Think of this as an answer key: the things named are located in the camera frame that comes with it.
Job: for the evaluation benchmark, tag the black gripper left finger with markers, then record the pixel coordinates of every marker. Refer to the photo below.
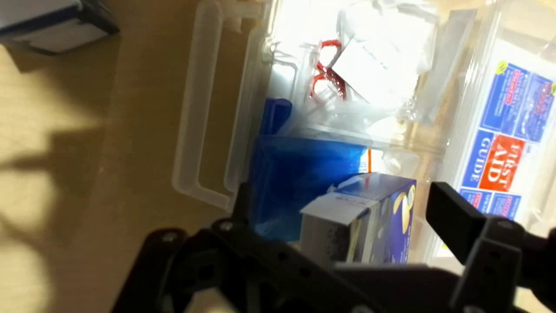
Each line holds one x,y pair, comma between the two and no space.
244,262

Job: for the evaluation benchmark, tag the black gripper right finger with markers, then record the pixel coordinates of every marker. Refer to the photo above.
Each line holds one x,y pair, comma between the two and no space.
492,255

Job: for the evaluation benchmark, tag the blue bandage box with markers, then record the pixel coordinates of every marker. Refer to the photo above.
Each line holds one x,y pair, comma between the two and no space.
388,220

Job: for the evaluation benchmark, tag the small grey cardboard box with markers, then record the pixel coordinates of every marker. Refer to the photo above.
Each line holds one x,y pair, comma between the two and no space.
53,27

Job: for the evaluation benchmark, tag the clear plastic first aid case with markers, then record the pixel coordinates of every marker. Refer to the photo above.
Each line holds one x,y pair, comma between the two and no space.
202,116

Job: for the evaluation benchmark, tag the blue glove bag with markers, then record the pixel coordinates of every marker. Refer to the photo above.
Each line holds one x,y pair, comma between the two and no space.
289,175

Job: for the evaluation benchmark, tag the blue white box front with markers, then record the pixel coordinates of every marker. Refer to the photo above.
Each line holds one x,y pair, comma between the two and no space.
505,157

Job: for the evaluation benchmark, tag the clear plastic supply bag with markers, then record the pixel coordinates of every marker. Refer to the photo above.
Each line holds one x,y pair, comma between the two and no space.
376,70

